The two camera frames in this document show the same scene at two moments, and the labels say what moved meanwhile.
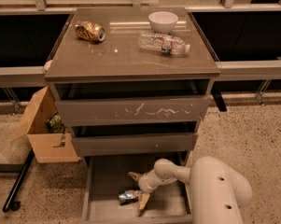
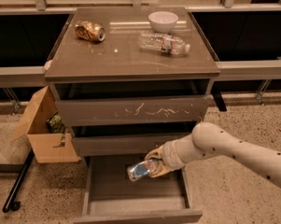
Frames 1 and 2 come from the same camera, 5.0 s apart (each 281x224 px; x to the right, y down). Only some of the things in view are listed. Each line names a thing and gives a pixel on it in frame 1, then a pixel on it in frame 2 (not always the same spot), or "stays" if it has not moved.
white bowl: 162,21 stays
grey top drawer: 74,113 stays
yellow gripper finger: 143,200 → 158,168
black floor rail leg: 9,205 stays
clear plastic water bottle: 162,43 stays
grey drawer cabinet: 132,80 stays
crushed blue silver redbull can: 127,197 → 139,170
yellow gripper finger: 134,175 → 157,153
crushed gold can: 90,30 stays
